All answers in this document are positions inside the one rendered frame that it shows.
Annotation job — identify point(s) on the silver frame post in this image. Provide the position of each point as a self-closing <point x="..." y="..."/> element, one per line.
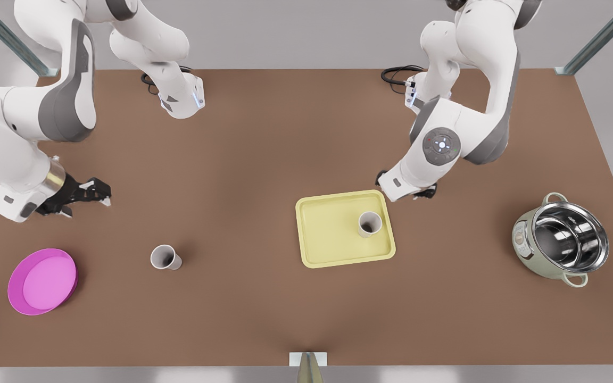
<point x="8" y="37"/>
<point x="308" y="367"/>
<point x="599" y="40"/>

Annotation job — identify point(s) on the pale yellow tray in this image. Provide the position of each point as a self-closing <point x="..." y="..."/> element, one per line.
<point x="333" y="234"/>

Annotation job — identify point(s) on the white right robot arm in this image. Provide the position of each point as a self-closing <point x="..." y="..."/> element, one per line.
<point x="14" y="133"/>

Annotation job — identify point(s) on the green pot with steel inside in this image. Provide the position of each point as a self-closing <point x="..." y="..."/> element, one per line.
<point x="530" y="250"/>

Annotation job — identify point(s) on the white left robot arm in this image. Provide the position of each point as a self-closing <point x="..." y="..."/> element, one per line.
<point x="477" y="122"/>

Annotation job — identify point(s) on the white IKEA cup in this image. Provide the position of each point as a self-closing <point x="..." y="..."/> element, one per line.
<point x="366" y="232"/>
<point x="174" y="263"/>

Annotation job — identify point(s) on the pink plate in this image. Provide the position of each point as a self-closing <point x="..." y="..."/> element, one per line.
<point x="40" y="282"/>

